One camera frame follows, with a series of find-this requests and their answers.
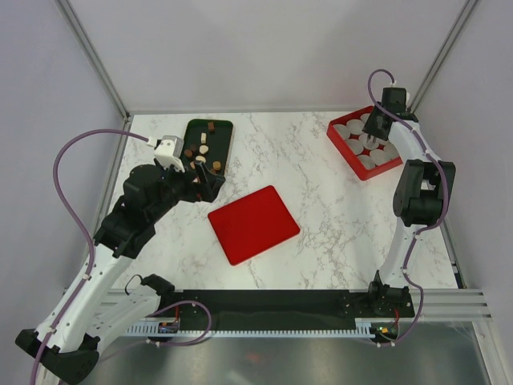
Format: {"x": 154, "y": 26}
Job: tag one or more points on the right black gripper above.
{"x": 369, "y": 126}

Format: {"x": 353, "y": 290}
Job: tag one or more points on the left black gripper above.
{"x": 197, "y": 192}

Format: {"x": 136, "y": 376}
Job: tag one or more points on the dark green tray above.
{"x": 219, "y": 143}

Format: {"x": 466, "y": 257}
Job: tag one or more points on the metal tongs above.
{"x": 370, "y": 142}

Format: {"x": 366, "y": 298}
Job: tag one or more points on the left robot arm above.
{"x": 69, "y": 342}

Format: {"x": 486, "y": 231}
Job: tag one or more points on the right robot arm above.
{"x": 420, "y": 201}

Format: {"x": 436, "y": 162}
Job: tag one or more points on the red chocolate box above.
{"x": 366, "y": 159}

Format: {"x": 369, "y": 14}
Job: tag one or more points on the white heart chocolate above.
{"x": 204, "y": 148}

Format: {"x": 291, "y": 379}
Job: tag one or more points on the red box lid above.
{"x": 252, "y": 224}

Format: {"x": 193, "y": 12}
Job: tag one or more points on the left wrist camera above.
{"x": 168, "y": 153}

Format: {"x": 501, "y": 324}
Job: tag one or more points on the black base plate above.
{"x": 294, "y": 309}

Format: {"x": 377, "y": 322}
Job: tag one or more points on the white cable duct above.
{"x": 155, "y": 329}

